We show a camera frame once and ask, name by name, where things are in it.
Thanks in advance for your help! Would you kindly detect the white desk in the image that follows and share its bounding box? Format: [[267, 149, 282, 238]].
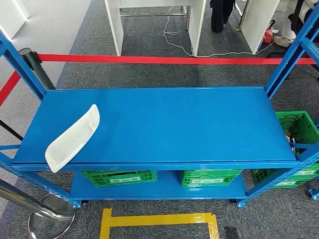
[[104, 0, 207, 57], [235, 0, 280, 55]]

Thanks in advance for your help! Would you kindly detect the white floor cable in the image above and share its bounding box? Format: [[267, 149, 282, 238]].
[[163, 5, 276, 58]]

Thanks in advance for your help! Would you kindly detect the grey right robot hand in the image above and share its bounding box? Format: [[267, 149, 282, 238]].
[[224, 227, 239, 239]]

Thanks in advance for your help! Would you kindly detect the black cable bundle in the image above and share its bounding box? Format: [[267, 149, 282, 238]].
[[280, 114, 303, 146]]

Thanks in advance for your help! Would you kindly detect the green plastic crate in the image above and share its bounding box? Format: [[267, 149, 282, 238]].
[[81, 170, 158, 188], [250, 168, 319, 189], [275, 111, 319, 180], [180, 169, 243, 189]]

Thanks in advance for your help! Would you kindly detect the person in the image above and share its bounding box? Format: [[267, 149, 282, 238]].
[[274, 0, 317, 48], [210, 0, 235, 33]]

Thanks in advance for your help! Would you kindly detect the black office chair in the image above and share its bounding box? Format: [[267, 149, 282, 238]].
[[265, 0, 306, 60]]

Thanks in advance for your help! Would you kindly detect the chrome stanchion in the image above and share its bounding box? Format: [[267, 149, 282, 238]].
[[18, 47, 56, 91], [0, 178, 76, 239]]

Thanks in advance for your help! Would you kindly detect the white curved plastic part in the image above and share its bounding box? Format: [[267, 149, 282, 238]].
[[45, 104, 101, 174]]

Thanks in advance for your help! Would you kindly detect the dark metal stanchion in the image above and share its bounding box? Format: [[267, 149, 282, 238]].
[[0, 119, 23, 142]]

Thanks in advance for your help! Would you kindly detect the yellow floor tape square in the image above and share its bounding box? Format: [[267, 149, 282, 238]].
[[99, 208, 220, 239]]

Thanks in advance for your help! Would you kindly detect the red barrier belt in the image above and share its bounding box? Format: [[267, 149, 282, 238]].
[[0, 71, 21, 107], [37, 53, 316, 66]]

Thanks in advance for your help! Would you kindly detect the red bag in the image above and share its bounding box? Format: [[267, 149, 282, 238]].
[[262, 19, 276, 45]]

